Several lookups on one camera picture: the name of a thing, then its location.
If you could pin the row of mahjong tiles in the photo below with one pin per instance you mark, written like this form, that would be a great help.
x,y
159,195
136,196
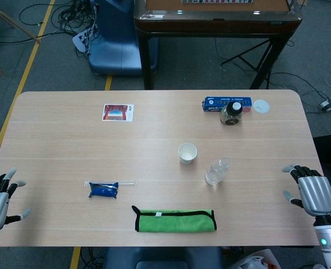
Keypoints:
x,y
216,1

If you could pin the postcard with red gate photo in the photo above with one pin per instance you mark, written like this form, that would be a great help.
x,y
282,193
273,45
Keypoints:
x,y
116,112

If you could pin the white round plastic lid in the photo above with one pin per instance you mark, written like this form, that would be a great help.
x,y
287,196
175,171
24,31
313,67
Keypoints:
x,y
261,106

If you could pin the blue rectangular box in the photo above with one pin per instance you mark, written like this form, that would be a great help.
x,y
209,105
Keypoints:
x,y
214,102

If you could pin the white paper cup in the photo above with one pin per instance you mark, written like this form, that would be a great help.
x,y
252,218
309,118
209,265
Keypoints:
x,y
187,153

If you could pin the white plastic bag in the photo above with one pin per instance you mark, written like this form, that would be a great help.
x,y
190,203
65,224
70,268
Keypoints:
x,y
255,260

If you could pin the glass jar with black lid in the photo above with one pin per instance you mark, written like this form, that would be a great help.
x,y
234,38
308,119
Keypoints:
x,y
231,116

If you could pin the transparent plastic bottle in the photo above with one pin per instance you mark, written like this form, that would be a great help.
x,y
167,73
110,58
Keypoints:
x,y
216,173

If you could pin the blue snack packet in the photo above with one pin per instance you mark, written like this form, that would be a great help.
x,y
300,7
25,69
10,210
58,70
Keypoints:
x,y
103,192

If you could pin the dark blue seat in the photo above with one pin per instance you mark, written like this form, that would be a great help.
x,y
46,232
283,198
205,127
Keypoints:
x,y
160,257

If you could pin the dark wooden mahjong table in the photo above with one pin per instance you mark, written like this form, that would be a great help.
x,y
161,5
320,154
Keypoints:
x,y
216,23

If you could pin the clear wrapped straw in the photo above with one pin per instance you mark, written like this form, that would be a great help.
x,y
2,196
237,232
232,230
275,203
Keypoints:
x,y
127,183

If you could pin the wooden chair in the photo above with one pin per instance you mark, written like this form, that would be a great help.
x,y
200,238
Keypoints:
x,y
2,17

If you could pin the white power strip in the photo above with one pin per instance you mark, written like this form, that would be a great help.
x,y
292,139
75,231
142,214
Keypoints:
x,y
81,40

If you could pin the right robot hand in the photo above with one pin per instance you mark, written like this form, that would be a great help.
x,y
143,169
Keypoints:
x,y
317,193

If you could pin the green cloth with black trim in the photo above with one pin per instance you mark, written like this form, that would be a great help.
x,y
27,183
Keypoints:
x,y
176,222

